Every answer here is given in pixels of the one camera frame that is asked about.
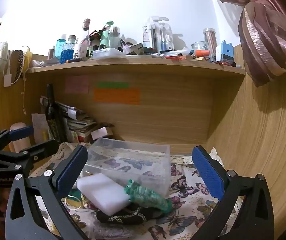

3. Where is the white plastic case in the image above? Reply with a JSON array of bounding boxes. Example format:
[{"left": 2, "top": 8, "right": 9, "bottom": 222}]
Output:
[{"left": 92, "top": 48, "right": 124, "bottom": 60}]

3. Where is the dark glass bottle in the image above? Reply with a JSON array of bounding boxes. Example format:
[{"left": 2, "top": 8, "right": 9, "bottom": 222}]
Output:
[{"left": 45, "top": 84, "right": 67, "bottom": 143}]

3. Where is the pink curtain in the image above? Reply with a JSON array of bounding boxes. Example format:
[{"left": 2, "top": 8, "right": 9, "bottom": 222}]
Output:
[{"left": 194, "top": 0, "right": 286, "bottom": 87}]

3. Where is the orange sticky note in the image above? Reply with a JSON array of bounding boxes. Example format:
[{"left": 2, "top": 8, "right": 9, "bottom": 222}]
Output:
[{"left": 93, "top": 88, "right": 141, "bottom": 105}]

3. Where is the mint green pump bottle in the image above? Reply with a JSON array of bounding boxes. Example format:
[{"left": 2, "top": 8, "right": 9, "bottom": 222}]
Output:
[{"left": 100, "top": 20, "right": 114, "bottom": 49}]

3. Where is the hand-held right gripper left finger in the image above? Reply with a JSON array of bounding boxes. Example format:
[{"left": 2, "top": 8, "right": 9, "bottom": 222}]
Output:
[{"left": 5, "top": 145, "right": 88, "bottom": 240}]

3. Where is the green sticky note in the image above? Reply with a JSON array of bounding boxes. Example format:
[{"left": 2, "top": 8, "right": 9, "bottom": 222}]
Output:
[{"left": 97, "top": 82, "right": 130, "bottom": 89}]

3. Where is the butterfly printed tablecloth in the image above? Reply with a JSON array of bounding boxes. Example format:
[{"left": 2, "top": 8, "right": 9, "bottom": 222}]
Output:
[{"left": 29, "top": 142, "right": 241, "bottom": 240}]

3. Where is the blue pencil sharpener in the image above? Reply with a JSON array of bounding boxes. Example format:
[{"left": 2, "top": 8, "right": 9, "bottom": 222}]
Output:
[{"left": 216, "top": 41, "right": 235, "bottom": 64}]

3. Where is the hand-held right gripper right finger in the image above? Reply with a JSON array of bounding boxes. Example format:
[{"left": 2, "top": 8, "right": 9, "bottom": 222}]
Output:
[{"left": 190, "top": 145, "right": 275, "bottom": 240}]

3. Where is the pink sticky note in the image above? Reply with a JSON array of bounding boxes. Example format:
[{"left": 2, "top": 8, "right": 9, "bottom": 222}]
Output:
[{"left": 65, "top": 75, "right": 90, "bottom": 93}]

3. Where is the tall clear bottle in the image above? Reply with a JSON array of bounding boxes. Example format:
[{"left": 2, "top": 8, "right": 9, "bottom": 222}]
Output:
[{"left": 79, "top": 19, "right": 91, "bottom": 55}]

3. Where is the stack of magazines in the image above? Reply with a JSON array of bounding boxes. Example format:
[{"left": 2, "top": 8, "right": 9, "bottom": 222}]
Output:
[{"left": 40, "top": 95, "right": 115, "bottom": 143}]

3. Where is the beige cylinder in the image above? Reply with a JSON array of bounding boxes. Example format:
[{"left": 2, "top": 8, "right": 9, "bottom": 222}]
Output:
[{"left": 9, "top": 122, "right": 31, "bottom": 153}]

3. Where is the clear plastic box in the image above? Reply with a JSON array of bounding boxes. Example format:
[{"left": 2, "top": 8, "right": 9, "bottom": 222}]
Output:
[{"left": 82, "top": 137, "right": 171, "bottom": 197}]

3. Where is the small white brown box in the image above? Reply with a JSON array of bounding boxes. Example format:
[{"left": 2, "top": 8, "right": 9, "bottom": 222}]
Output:
[{"left": 91, "top": 127, "right": 113, "bottom": 143}]

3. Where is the green scrunchie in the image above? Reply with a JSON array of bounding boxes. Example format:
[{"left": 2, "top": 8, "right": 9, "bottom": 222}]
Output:
[{"left": 124, "top": 179, "right": 172, "bottom": 214}]

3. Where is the white sponge block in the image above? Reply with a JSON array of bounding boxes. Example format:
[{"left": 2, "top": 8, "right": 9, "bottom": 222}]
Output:
[{"left": 77, "top": 173, "right": 131, "bottom": 216}]

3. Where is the blue liquid glass bottle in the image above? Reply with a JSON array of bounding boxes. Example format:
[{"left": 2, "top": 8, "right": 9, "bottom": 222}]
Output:
[{"left": 60, "top": 35, "right": 77, "bottom": 64}]

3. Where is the black chain-print scrunchie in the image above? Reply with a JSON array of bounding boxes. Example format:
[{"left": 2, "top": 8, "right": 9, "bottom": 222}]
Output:
[{"left": 96, "top": 204, "right": 165, "bottom": 225}]

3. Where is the patterned headband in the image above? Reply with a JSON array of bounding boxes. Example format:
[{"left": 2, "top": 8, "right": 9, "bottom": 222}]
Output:
[{"left": 9, "top": 50, "right": 25, "bottom": 84}]

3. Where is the glass jar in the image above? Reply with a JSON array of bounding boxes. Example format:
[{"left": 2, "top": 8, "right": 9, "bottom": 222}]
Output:
[{"left": 191, "top": 41, "right": 210, "bottom": 57}]

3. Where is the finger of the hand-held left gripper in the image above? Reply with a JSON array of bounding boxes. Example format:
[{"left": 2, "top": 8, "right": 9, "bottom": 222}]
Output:
[
  {"left": 0, "top": 126, "right": 34, "bottom": 151},
  {"left": 0, "top": 140, "right": 59, "bottom": 169}
]

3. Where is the turquoise bottle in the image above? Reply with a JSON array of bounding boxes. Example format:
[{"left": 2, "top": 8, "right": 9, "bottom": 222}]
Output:
[{"left": 56, "top": 34, "right": 67, "bottom": 58}]

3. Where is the grey fluffy scrunchie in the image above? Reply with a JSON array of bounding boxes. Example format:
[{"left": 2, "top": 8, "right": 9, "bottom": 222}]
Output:
[{"left": 90, "top": 226, "right": 136, "bottom": 240}]

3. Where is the tall clear tube silver lid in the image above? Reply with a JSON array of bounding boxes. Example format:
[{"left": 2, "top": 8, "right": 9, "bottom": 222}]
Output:
[{"left": 203, "top": 28, "right": 218, "bottom": 62}]

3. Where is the toothbrush blister pack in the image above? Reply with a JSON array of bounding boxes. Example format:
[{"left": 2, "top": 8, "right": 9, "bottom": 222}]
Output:
[{"left": 142, "top": 16, "right": 172, "bottom": 52}]

